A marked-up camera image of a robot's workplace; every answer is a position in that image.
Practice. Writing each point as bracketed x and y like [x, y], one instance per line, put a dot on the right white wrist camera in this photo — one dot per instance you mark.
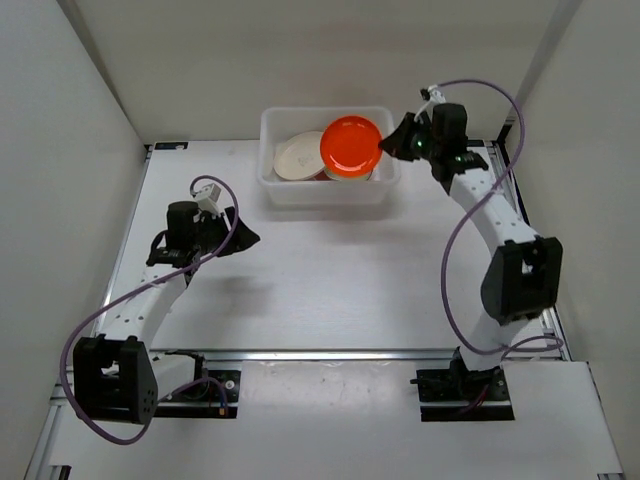
[431, 96]

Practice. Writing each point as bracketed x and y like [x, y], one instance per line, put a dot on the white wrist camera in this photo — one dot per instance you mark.
[207, 198]
[431, 96]

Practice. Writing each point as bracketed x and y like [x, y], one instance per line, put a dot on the green square panda dish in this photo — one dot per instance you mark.
[337, 177]

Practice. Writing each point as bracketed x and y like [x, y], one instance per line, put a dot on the cream round bowl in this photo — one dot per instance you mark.
[299, 158]

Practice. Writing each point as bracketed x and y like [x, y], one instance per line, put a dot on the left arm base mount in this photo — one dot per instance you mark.
[205, 390]

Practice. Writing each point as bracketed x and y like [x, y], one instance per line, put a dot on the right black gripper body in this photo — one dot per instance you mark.
[414, 141]

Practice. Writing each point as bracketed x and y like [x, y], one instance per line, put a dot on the translucent white plastic bin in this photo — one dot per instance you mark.
[280, 124]

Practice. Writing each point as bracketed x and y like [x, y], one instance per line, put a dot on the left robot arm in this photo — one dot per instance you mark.
[116, 377]

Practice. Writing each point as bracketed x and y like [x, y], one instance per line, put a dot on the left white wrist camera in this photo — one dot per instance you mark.
[207, 198]

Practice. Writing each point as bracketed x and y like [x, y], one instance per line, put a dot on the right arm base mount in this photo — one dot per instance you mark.
[448, 396]

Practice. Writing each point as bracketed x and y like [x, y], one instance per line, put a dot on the orange round plate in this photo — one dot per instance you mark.
[350, 146]

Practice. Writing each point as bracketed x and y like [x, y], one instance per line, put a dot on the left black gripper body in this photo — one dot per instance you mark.
[213, 232]

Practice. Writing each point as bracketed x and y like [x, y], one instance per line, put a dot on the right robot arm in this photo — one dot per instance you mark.
[522, 279]

